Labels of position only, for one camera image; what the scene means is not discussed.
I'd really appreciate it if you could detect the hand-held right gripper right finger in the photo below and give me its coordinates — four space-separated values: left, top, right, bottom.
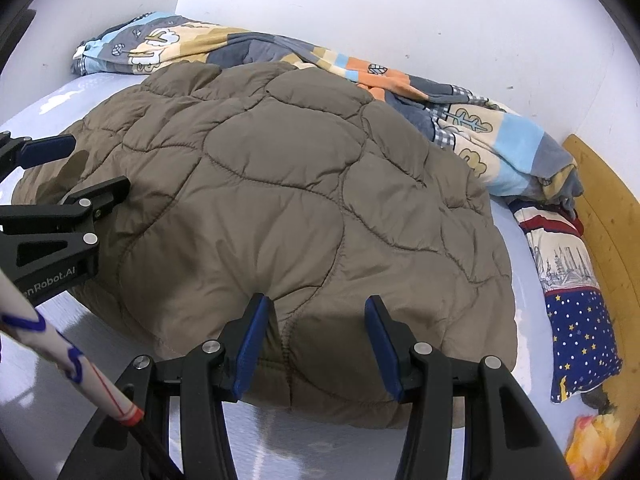
364 294 573 480

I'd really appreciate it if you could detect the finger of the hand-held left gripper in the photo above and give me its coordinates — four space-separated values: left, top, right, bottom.
0 175 132 236
0 131 77 186

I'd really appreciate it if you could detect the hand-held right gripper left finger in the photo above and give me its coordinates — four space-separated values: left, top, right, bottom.
57 292 273 480

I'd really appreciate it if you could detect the brown hooded quilted jacket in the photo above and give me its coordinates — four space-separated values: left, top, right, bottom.
11 61 518 431

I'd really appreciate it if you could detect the star print pillow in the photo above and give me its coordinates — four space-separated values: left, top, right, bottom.
507 197 623 403

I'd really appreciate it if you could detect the orange yellow cloth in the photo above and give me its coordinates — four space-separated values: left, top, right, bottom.
564 400 622 472

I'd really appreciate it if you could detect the patterned fleece blanket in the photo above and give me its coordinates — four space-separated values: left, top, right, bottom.
70 10 586 206

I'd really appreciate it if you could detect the wooden headboard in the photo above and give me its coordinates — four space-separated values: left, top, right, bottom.
562 134 640 461

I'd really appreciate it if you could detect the white printed strap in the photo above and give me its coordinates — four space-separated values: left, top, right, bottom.
0 267 183 480

